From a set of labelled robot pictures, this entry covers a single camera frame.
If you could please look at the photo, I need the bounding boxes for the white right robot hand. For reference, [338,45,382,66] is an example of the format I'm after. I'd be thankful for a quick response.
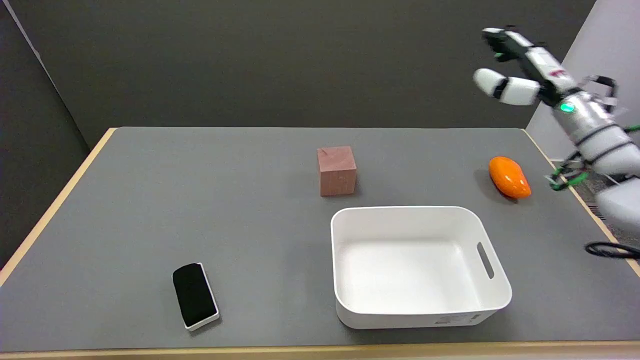
[472,26,583,108]

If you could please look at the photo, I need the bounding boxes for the reddish wooden cube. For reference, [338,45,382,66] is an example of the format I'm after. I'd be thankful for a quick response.
[316,146,358,197]

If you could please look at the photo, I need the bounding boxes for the orange mango-shaped object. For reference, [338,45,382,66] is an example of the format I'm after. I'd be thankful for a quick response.
[488,156,532,200]

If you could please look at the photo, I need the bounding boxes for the white plastic bin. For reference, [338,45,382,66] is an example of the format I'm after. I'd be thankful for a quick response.
[330,205,513,330]

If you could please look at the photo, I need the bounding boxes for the black whiteboard eraser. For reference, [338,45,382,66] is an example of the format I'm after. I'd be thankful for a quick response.
[171,262,220,332]

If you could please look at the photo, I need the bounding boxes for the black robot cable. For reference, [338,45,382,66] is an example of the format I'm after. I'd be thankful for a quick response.
[585,242,640,260]

